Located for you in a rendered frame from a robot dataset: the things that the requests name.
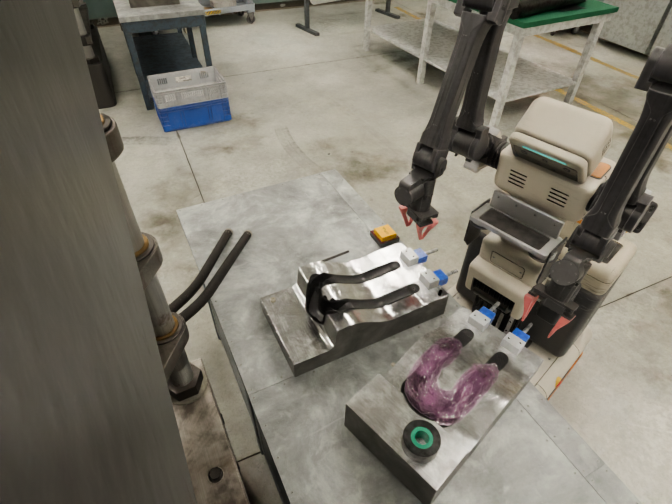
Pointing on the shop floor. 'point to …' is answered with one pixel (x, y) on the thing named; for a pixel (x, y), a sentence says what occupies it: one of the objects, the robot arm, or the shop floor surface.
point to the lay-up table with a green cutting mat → (420, 37)
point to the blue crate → (194, 114)
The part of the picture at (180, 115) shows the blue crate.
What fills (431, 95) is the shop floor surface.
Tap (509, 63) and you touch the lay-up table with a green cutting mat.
